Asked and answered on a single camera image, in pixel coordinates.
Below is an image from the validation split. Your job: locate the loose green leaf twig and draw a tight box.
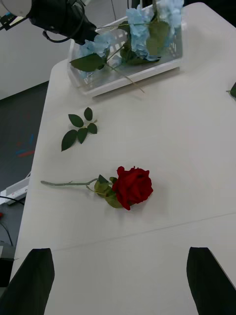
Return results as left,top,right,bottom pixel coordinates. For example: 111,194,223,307
60,107,98,152
226,82,236,99

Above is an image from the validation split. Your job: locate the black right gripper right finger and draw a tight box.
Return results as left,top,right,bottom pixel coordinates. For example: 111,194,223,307
186,247,236,315

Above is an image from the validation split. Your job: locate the white power strip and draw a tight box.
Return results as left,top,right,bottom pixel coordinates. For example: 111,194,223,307
0,172,31,205

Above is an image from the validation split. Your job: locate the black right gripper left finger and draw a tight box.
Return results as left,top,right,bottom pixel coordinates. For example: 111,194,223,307
0,248,55,315

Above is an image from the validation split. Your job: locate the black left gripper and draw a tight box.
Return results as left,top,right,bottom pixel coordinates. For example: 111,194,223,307
70,9,99,46

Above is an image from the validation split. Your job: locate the red rose with green stem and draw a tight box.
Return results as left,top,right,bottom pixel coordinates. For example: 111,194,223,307
40,166,154,211

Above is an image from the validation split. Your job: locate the shallow white box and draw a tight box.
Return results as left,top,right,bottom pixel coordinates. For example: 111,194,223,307
66,4,185,98

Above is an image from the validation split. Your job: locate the pale blue flower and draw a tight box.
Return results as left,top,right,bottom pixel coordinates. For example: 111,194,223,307
70,31,146,94
118,7,163,66
147,0,185,56

